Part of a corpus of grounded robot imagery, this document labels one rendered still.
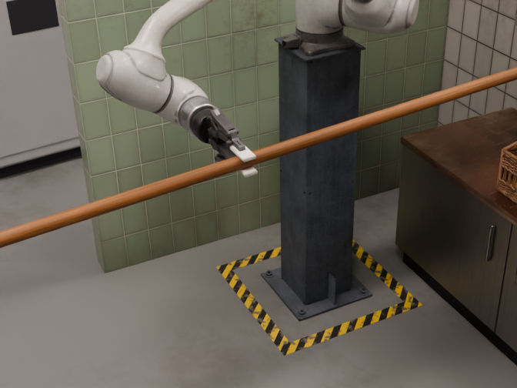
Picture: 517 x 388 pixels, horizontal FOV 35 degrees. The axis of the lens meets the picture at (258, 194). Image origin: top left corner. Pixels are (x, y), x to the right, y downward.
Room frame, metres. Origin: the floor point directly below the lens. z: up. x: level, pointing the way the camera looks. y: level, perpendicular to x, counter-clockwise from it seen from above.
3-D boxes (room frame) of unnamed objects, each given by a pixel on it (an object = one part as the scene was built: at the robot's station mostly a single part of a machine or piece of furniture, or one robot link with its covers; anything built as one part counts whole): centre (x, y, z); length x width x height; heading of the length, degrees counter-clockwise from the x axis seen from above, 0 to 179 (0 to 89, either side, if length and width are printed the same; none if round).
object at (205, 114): (1.70, 0.10, 1.13); 0.09 x 0.07 x 0.08; 26
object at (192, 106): (1.76, 0.13, 1.13); 0.09 x 0.06 x 0.09; 116
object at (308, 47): (2.56, -0.19, 1.03); 0.22 x 0.18 x 0.06; 115
